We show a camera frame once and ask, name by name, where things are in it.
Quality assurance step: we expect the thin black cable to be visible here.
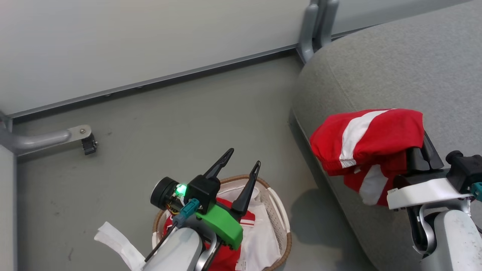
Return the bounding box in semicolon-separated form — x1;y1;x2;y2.
145;222;178;263

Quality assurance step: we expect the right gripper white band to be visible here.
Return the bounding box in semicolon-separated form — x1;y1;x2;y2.
387;131;482;210

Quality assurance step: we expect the grey fabric sofa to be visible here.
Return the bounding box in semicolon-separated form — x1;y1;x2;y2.
288;0;482;271

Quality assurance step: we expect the red garment with white trim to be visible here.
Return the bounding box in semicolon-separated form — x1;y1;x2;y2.
163;197;256;271

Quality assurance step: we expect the grey metal foot with caster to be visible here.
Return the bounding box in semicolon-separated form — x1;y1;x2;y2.
0;112;98;156

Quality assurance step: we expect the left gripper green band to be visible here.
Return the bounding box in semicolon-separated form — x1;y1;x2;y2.
150;148;261;251

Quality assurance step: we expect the red garment with white stripe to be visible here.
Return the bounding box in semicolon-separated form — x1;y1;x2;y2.
310;108;425;206

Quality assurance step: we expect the white cloth strip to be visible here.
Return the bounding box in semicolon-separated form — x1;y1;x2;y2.
94;221;146;271

